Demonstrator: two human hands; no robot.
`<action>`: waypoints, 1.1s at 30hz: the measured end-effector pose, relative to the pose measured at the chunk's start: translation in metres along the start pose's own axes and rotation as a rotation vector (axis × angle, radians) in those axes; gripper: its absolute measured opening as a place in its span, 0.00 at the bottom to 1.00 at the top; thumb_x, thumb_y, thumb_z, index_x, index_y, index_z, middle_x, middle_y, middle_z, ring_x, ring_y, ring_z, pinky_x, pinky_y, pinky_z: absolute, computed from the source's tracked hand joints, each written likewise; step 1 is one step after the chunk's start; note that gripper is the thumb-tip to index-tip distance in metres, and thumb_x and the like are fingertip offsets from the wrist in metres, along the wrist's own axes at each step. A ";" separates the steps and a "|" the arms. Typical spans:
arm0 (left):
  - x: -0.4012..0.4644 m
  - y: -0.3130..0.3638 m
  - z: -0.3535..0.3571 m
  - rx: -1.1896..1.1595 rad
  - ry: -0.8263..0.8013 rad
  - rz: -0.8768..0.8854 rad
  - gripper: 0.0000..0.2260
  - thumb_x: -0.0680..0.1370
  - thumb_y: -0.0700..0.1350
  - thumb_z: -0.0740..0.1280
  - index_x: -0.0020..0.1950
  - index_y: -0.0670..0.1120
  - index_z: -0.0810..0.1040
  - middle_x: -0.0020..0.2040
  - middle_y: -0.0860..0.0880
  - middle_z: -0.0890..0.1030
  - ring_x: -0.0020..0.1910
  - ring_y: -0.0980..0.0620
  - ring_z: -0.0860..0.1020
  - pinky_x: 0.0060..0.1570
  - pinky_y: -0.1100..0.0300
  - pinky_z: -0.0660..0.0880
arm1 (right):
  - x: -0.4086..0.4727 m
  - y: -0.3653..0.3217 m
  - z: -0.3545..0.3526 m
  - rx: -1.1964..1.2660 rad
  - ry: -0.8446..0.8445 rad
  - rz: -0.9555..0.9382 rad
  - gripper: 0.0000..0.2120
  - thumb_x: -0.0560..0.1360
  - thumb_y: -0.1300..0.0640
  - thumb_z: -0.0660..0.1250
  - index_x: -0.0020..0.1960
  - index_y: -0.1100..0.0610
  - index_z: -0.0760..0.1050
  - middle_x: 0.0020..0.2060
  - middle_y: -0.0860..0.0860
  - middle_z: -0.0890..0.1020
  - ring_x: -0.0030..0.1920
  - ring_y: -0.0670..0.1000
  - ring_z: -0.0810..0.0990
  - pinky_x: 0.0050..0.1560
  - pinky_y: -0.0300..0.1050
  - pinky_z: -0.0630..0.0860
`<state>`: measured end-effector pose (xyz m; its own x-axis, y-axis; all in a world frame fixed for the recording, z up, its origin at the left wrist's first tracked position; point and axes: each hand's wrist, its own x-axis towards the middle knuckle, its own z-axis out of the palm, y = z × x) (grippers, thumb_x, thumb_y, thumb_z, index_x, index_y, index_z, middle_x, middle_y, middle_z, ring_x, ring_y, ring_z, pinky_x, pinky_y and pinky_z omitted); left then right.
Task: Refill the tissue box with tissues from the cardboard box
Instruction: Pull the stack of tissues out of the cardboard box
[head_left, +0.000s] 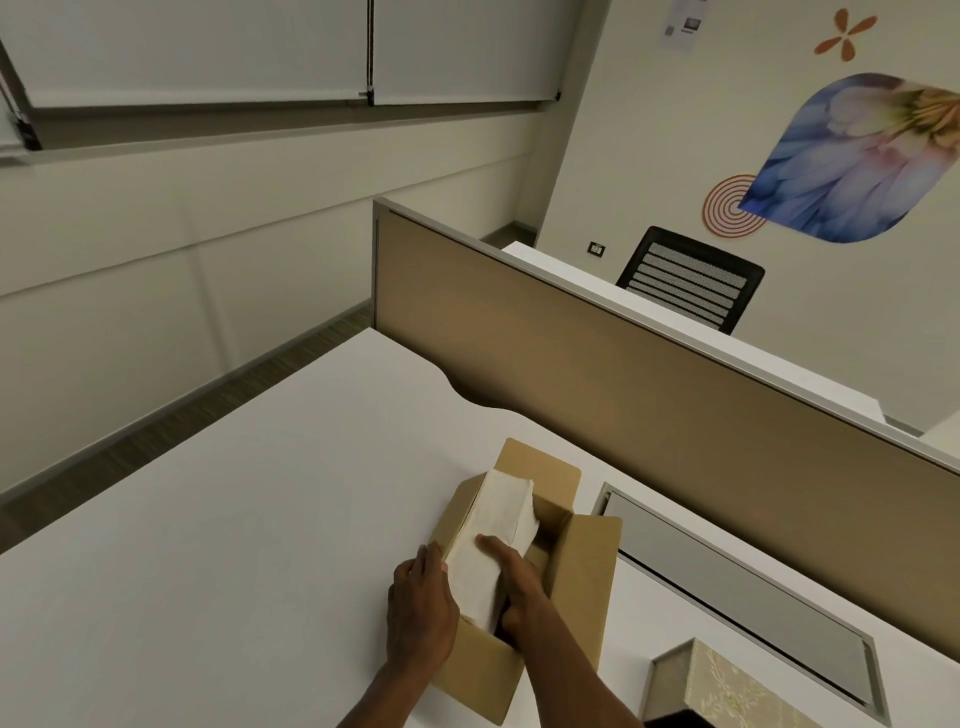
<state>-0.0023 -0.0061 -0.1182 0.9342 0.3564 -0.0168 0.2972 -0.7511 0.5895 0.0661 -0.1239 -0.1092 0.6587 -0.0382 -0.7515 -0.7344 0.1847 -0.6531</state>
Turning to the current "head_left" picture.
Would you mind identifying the person's right hand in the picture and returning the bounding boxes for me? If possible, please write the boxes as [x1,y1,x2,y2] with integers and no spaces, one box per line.
[477,534,561,651]

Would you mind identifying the person's left hand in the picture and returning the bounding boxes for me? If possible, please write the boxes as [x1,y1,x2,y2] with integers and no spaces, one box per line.
[386,541,461,684]

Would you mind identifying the white tissue paper pack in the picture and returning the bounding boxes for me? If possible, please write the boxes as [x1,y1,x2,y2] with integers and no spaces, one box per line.
[442,468,543,636]

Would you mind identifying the person's left forearm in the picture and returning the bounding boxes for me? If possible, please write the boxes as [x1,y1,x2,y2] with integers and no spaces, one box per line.
[330,660,438,728]

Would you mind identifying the person's right forearm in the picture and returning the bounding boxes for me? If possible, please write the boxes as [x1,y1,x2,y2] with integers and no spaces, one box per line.
[521,611,648,728]

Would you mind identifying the brown cardboard box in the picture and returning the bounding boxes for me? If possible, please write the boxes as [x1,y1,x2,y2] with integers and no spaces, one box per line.
[426,438,624,726]

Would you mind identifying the beige desk partition panel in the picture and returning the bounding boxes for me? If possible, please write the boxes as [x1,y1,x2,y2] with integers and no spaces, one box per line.
[372,196,960,680]

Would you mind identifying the beige patterned tissue box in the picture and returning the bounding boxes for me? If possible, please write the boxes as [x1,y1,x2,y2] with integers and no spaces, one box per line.
[642,637,828,728]

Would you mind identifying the black mesh office chair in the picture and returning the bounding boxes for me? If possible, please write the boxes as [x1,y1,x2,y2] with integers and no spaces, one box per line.
[615,225,767,336]

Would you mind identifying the narrow white roller blind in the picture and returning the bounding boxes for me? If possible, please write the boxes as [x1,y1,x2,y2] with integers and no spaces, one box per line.
[372,0,562,107]

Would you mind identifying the wide white roller blind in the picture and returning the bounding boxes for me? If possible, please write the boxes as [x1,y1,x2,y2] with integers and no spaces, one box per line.
[0,0,374,112]

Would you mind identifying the grey desk cable tray lid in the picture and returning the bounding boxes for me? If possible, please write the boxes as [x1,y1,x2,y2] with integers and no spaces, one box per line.
[591,483,891,728]

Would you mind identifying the orange spiral wall decal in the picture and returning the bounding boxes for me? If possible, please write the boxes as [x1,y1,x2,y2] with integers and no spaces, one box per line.
[701,174,768,240]

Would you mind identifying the blue feather wall decal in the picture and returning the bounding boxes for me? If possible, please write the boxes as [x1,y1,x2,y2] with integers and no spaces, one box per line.
[738,72,960,246]

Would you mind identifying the paper notice on wall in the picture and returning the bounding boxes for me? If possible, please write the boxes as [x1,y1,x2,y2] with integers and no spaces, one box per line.
[661,0,711,54]

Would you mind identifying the orange flower wall decal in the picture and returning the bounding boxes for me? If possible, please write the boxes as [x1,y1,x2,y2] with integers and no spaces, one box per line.
[814,8,879,64]

